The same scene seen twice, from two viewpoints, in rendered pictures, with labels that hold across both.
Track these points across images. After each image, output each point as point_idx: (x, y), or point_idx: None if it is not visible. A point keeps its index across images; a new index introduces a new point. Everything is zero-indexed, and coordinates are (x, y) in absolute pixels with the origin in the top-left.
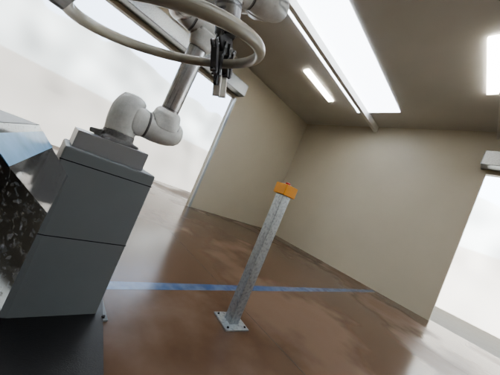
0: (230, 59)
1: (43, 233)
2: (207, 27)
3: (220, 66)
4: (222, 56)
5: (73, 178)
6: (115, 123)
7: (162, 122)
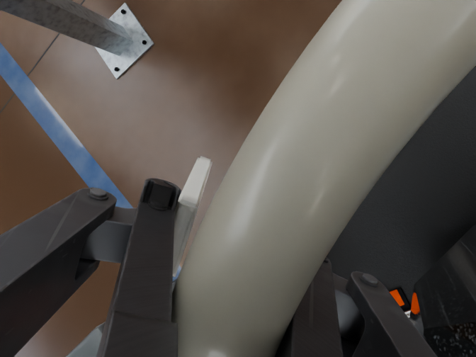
0: (321, 230)
1: (450, 313)
2: None
3: (319, 288)
4: (313, 355)
5: None
6: None
7: None
